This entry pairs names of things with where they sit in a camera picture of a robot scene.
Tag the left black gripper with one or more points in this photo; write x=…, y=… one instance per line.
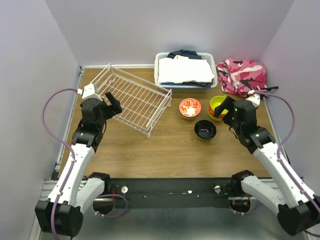
x=115, y=108

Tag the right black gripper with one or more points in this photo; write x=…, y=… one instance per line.
x=228, y=104

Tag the lime green bowl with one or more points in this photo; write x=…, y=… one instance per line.
x=215, y=119
x=217, y=101

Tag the beige bowl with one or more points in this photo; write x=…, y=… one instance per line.
x=205, y=130

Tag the white bowl orange pattern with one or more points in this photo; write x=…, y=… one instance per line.
x=190, y=108

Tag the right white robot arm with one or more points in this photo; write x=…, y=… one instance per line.
x=295, y=205

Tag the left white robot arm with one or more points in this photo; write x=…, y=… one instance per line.
x=62, y=213

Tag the pink camouflage garment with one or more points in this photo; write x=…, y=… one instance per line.
x=238, y=77

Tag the white plastic laundry basket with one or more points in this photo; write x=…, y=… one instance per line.
x=186, y=88

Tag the white folded cloth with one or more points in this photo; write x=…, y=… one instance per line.
x=184, y=70

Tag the dark blue clothes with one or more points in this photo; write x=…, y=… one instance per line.
x=184, y=54

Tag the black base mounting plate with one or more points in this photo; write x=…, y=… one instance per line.
x=170, y=193

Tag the white wire dish rack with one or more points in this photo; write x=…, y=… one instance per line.
x=142, y=101

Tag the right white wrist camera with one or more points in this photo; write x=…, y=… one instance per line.
x=254, y=98

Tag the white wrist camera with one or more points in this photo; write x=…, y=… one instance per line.
x=254, y=98
x=89, y=92

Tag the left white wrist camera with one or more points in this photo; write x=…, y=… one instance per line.
x=89, y=92

